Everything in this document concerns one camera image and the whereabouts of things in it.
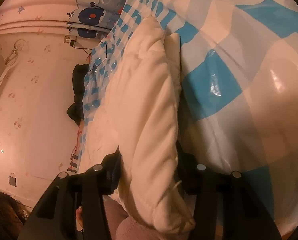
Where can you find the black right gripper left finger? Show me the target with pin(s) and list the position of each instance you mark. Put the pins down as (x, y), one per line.
(54, 215)

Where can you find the blue white checkered plastic sheet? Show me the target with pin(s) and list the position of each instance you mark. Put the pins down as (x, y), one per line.
(239, 105)

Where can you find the black clothing pile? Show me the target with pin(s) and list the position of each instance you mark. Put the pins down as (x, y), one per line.
(75, 111)

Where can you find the whale pattern curtain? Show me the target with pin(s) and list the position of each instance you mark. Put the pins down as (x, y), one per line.
(92, 17)

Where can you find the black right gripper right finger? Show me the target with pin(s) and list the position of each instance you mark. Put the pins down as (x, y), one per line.
(228, 197)

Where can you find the wall power socket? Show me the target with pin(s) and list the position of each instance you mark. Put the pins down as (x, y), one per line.
(71, 40)

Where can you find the white padded quilt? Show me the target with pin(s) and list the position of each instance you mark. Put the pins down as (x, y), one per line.
(139, 118)

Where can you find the person's left hand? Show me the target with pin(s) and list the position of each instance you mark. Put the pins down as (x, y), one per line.
(79, 218)

